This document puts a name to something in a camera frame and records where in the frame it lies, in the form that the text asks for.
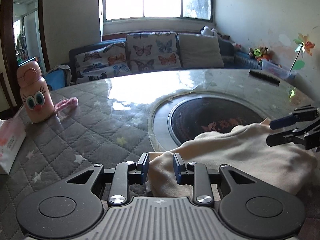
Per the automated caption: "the cream knit garment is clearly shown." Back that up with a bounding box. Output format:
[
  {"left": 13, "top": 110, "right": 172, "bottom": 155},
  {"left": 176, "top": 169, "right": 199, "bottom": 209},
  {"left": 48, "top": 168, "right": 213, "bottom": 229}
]
[{"left": 146, "top": 119, "right": 317, "bottom": 197}]

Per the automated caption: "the grey blanket on sofa arm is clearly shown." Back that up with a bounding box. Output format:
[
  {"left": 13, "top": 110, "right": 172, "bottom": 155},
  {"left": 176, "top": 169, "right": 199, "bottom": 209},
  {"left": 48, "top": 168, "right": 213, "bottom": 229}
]
[{"left": 47, "top": 64, "right": 72, "bottom": 86}]

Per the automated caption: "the black comb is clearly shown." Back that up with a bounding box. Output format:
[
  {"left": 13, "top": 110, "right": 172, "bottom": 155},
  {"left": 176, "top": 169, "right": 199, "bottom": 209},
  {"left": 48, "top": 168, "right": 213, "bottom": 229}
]
[{"left": 249, "top": 70, "right": 280, "bottom": 86}]

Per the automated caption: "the round black hotpot burner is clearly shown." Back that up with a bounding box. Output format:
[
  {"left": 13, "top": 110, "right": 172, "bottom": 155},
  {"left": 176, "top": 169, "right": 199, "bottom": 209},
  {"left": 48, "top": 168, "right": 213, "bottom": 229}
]
[{"left": 168, "top": 96, "right": 263, "bottom": 145}]

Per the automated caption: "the stuffed toys pile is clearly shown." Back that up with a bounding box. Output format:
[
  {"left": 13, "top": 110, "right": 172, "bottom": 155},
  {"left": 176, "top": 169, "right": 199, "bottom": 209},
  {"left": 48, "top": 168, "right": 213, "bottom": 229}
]
[{"left": 248, "top": 46, "right": 272, "bottom": 62}]

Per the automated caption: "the colourful paper pinwheel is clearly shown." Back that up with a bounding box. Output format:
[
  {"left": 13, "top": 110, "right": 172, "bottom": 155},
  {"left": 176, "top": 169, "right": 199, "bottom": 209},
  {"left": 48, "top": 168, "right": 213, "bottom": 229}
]
[{"left": 290, "top": 33, "right": 315, "bottom": 71}]

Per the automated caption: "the pink cartoon water bottle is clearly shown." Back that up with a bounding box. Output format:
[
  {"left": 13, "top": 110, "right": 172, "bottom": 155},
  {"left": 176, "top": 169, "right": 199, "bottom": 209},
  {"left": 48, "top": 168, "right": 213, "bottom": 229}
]
[{"left": 17, "top": 61, "right": 55, "bottom": 123}]

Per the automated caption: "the left butterfly cushion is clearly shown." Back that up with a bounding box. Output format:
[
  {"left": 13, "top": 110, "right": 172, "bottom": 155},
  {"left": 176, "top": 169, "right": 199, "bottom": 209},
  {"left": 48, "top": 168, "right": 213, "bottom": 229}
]
[{"left": 75, "top": 42, "right": 131, "bottom": 84}]

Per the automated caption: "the butterfly cushion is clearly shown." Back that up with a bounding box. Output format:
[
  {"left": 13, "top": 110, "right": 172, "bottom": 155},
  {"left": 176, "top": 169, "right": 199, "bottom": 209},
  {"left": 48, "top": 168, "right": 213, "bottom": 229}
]
[
  {"left": 75, "top": 42, "right": 131, "bottom": 84},
  {"left": 126, "top": 31, "right": 181, "bottom": 73}
]

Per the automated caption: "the plain beige cushion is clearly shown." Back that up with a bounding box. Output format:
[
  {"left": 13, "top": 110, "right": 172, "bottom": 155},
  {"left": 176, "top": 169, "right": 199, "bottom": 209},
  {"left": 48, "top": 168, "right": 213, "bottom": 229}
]
[{"left": 177, "top": 33, "right": 225, "bottom": 68}]

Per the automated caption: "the pink white tissue box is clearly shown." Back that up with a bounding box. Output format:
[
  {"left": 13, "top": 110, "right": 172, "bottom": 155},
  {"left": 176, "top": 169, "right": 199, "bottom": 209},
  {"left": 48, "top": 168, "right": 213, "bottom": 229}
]
[{"left": 0, "top": 116, "right": 26, "bottom": 175}]

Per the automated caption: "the white plush toy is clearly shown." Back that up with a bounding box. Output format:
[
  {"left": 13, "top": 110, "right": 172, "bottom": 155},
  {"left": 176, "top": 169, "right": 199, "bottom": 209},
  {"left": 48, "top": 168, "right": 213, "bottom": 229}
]
[{"left": 200, "top": 26, "right": 220, "bottom": 37}]

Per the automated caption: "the right butterfly cushion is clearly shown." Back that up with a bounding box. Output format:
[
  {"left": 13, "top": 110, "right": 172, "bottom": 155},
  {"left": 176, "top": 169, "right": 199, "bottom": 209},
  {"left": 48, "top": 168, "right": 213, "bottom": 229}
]
[{"left": 126, "top": 31, "right": 181, "bottom": 73}]

